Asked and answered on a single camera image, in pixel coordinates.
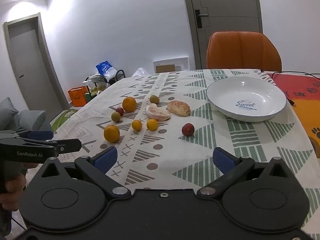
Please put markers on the black metal rack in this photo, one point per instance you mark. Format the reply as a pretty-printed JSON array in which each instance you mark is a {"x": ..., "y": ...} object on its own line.
[{"x": 119, "y": 74}]

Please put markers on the red orange printed mat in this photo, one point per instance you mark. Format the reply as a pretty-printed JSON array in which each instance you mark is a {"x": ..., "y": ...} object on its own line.
[{"x": 300, "y": 97}]

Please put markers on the peeled orange half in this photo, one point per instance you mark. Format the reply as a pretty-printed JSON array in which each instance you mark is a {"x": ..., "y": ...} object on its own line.
[{"x": 178, "y": 108}]

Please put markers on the small dark red plum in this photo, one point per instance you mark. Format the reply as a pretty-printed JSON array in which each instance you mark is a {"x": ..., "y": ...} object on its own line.
[{"x": 120, "y": 110}]

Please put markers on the orange chair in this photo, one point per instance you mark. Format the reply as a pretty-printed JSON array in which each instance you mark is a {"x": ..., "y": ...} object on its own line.
[{"x": 243, "y": 51}]

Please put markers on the orange box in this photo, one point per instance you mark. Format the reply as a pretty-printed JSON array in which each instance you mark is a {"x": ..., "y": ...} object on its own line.
[{"x": 77, "y": 96}]

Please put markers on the blue plastic bag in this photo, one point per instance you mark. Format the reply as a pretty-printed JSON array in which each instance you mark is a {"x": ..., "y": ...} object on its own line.
[{"x": 103, "y": 68}]

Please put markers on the brown cardboard sheet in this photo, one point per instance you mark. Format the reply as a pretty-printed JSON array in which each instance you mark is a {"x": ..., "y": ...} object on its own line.
[{"x": 165, "y": 68}]

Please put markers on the brownish green plum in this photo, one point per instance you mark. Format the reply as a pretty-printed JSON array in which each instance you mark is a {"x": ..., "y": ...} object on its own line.
[{"x": 115, "y": 116}]

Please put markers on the white plate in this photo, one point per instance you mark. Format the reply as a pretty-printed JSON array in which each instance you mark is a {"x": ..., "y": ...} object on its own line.
[{"x": 250, "y": 92}]

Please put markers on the yellow-green plum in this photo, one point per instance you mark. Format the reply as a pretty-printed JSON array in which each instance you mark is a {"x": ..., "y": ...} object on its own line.
[{"x": 154, "y": 99}]

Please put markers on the green floor mat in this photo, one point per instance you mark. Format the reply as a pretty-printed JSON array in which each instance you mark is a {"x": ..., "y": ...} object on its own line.
[{"x": 62, "y": 116}]

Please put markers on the person's left hand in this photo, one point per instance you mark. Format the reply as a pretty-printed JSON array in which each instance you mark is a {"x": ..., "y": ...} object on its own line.
[{"x": 13, "y": 195}]

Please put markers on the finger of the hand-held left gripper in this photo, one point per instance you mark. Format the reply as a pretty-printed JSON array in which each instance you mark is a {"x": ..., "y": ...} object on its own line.
[
  {"x": 70, "y": 145},
  {"x": 40, "y": 135}
]

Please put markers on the small yellow orange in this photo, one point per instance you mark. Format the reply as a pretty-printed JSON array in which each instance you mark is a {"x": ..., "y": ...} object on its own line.
[
  {"x": 136, "y": 125},
  {"x": 152, "y": 124}
]

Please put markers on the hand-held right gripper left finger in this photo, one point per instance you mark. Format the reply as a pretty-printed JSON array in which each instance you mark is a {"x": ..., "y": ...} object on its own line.
[{"x": 107, "y": 158}]

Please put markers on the peeled mandarin segments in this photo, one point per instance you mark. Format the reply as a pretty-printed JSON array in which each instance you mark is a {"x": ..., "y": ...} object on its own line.
[{"x": 157, "y": 113}]

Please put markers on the grey side door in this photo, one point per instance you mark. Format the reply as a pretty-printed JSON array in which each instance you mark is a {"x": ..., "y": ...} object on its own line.
[{"x": 30, "y": 62}]

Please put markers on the white plastic bag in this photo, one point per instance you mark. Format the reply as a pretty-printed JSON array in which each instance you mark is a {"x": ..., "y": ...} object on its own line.
[{"x": 140, "y": 72}]

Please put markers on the grey cushion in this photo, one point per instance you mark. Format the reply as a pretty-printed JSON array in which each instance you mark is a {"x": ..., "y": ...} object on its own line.
[
  {"x": 7, "y": 112},
  {"x": 32, "y": 120}
]

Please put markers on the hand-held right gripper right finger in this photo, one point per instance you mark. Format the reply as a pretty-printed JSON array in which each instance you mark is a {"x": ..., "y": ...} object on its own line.
[{"x": 223, "y": 161}]

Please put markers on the white foam packaging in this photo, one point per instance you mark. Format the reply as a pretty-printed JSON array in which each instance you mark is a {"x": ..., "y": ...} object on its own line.
[{"x": 170, "y": 61}]

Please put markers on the patterned tablecloth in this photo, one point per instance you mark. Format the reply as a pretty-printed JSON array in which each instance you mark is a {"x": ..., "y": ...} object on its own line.
[{"x": 175, "y": 150}]

